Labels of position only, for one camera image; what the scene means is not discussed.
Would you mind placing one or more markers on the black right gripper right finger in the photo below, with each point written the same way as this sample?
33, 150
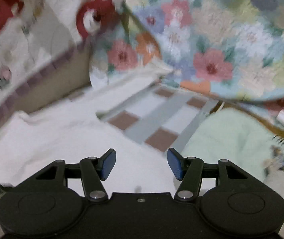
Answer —
189, 172

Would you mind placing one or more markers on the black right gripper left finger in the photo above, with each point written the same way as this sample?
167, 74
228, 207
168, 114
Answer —
95, 170

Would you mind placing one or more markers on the checkered bed sheet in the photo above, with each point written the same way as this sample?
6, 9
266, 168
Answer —
131, 117

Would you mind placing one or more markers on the white long-sleeve garment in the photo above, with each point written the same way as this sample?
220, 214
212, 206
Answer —
30, 142

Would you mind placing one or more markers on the light green cloth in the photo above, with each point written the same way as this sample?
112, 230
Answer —
238, 137

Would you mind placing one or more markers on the colourful floral blanket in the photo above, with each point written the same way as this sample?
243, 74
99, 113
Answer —
230, 49

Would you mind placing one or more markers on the white quilt red bears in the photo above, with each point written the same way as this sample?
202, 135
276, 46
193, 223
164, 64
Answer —
36, 34

